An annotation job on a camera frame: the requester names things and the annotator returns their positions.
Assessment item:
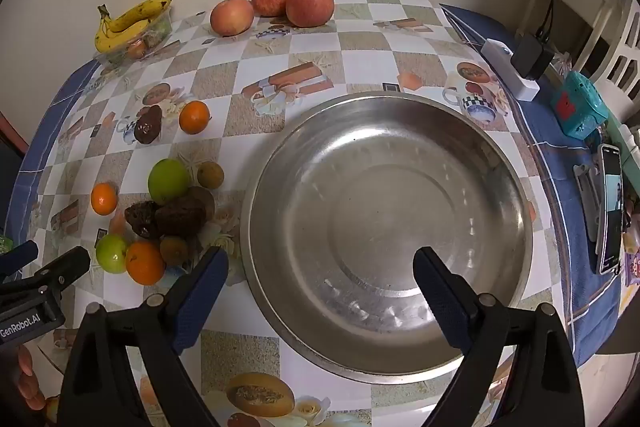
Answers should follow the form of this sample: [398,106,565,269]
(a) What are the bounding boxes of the checkered printed tablecloth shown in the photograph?
[15,0,576,427]

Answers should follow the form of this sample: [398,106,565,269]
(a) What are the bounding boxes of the white chair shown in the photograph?
[515,0,640,98]

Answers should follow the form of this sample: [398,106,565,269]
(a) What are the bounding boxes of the stainless steel basin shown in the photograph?
[240,91,535,383]

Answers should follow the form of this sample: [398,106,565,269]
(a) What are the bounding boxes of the smartphone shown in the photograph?
[596,143,626,275]

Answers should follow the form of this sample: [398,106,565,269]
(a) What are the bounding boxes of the clear plastic container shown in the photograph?
[95,7,173,65]

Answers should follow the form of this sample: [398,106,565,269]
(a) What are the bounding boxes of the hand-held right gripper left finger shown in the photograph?
[59,246,230,427]

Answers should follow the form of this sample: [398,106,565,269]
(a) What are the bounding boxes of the teal toy box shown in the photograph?
[551,71,611,140]

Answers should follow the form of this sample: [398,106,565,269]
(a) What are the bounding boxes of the small orange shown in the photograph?
[91,183,118,215]

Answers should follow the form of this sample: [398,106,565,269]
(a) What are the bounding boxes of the small green apple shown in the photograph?
[95,234,128,274]

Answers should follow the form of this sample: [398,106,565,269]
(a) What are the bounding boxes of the large green apple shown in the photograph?
[148,159,191,205]

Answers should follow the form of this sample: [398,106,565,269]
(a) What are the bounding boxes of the brown kiwi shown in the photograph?
[160,236,189,267]

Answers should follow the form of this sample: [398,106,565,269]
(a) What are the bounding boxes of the yellow banana bunch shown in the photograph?
[95,0,174,54]

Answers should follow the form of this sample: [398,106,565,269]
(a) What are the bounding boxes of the pale peach apple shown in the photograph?
[210,0,255,38]

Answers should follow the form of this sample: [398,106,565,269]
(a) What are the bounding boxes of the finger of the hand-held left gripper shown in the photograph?
[0,241,40,279]
[0,247,92,297]

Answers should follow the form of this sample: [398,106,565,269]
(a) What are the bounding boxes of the grey phone stand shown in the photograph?
[572,163,608,243]

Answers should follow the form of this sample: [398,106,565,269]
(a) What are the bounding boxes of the white power strip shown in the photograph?
[481,39,541,102]

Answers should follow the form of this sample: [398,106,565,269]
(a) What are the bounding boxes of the small brown longan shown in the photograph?
[197,161,224,188]

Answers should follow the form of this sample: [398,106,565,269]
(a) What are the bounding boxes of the person's left hand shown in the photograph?
[16,346,48,410]

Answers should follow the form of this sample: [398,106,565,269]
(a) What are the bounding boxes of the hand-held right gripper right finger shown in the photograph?
[412,246,585,427]

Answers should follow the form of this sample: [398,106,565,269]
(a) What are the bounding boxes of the dark wooden furniture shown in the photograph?
[0,112,30,233]

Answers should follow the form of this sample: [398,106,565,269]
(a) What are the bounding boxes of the black power adapter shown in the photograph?
[511,34,555,80]

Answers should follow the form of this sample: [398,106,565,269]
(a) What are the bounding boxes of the dark brown lump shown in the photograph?
[124,202,161,239]
[133,105,164,144]
[155,197,207,238]

